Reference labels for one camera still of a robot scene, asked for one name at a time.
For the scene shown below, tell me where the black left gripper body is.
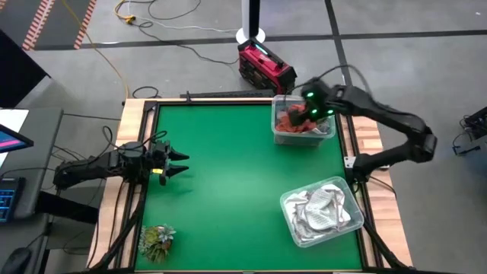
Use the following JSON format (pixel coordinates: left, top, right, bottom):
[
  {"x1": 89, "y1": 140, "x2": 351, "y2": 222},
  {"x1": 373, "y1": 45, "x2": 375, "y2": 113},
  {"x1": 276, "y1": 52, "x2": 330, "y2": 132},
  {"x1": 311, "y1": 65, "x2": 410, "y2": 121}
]
[{"x1": 146, "y1": 139, "x2": 173, "y2": 187}]

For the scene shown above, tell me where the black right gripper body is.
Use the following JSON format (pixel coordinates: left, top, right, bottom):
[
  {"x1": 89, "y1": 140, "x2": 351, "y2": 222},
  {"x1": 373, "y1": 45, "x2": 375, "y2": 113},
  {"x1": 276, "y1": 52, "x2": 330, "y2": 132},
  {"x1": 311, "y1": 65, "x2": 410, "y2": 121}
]
[{"x1": 300, "y1": 78, "x2": 336, "y2": 123}]

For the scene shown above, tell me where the clear plastic bin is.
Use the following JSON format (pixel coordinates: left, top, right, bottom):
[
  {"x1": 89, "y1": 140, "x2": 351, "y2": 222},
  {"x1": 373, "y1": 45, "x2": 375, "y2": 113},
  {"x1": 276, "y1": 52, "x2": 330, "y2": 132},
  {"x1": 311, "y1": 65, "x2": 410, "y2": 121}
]
[
  {"x1": 270, "y1": 94, "x2": 336, "y2": 147},
  {"x1": 279, "y1": 176, "x2": 365, "y2": 248}
]

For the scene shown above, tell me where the orange towel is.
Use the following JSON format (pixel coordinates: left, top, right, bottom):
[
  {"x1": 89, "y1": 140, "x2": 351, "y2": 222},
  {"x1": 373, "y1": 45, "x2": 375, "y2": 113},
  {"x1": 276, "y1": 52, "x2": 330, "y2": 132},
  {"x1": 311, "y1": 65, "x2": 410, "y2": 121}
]
[{"x1": 274, "y1": 104, "x2": 328, "y2": 134}]

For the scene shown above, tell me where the white waffle weave towel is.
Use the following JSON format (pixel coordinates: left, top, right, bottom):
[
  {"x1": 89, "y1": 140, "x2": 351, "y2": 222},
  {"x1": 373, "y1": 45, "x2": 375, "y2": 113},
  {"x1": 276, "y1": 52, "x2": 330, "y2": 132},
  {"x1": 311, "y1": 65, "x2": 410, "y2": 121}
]
[
  {"x1": 302, "y1": 186, "x2": 345, "y2": 231},
  {"x1": 285, "y1": 191, "x2": 317, "y2": 241}
]

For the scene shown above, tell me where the white plain towel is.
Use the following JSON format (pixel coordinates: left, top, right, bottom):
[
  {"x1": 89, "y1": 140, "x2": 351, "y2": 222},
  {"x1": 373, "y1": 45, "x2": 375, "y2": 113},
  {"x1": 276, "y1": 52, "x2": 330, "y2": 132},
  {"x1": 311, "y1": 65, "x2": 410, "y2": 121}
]
[{"x1": 330, "y1": 184, "x2": 352, "y2": 229}]

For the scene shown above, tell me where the red tool box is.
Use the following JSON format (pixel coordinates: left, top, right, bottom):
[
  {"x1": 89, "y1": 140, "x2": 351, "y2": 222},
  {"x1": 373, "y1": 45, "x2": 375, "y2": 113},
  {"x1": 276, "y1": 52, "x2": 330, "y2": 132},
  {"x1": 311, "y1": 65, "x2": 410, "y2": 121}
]
[{"x1": 237, "y1": 37, "x2": 298, "y2": 95}]

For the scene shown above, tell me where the black perforated panel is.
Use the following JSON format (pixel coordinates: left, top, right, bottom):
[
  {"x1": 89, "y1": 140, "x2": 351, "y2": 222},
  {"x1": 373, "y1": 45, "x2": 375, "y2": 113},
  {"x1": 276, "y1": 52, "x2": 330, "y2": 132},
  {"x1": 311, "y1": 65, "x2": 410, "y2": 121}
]
[{"x1": 180, "y1": 89, "x2": 275, "y2": 100}]

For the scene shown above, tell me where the potted succulent plant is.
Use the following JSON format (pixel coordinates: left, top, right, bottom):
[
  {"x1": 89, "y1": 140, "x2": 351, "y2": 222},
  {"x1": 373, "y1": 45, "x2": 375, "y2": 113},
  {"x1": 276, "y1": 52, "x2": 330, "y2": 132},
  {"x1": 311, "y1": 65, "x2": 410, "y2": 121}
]
[{"x1": 137, "y1": 224, "x2": 177, "y2": 263}]

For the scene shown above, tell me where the grey desk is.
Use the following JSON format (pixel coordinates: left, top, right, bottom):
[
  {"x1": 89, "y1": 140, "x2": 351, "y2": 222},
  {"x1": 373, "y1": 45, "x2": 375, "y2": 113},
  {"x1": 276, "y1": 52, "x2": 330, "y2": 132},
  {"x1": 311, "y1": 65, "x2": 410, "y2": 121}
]
[{"x1": 0, "y1": 107, "x2": 65, "y2": 229}]

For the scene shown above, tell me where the desk monitor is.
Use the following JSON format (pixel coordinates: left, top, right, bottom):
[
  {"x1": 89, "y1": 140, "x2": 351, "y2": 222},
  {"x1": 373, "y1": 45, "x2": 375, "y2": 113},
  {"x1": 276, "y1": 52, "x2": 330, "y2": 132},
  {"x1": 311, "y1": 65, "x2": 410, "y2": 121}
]
[{"x1": 0, "y1": 123, "x2": 34, "y2": 154}]

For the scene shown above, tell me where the backlit keyboard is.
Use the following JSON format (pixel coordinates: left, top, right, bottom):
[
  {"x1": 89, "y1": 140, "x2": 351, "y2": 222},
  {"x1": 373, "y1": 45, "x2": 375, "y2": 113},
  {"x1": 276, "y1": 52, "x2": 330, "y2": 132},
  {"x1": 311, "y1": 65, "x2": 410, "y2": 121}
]
[{"x1": 0, "y1": 177, "x2": 24, "y2": 224}]

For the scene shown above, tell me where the black partition panel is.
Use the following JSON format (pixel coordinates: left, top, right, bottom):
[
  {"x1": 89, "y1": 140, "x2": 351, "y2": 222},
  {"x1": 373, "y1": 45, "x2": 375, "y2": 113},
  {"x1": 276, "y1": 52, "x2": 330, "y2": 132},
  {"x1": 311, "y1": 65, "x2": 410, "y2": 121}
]
[{"x1": 0, "y1": 30, "x2": 51, "y2": 110}]

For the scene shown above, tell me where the black computer mouse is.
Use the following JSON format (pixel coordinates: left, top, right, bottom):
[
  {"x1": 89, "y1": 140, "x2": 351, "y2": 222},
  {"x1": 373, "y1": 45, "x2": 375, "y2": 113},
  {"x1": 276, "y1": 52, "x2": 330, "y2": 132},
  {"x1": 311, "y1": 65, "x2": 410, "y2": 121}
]
[{"x1": 0, "y1": 247, "x2": 32, "y2": 274}]

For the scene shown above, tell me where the yellow extension cable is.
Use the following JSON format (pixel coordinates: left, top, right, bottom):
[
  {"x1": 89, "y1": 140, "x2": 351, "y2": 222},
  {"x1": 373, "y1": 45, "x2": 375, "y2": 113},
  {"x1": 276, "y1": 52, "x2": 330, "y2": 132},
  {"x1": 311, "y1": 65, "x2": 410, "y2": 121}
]
[{"x1": 113, "y1": 0, "x2": 138, "y2": 26}]

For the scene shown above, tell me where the black device with cables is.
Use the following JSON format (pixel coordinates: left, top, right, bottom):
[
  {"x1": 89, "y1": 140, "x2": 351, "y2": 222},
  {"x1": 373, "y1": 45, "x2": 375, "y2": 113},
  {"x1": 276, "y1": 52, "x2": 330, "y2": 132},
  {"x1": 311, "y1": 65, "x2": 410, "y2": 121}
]
[{"x1": 451, "y1": 106, "x2": 487, "y2": 157}]

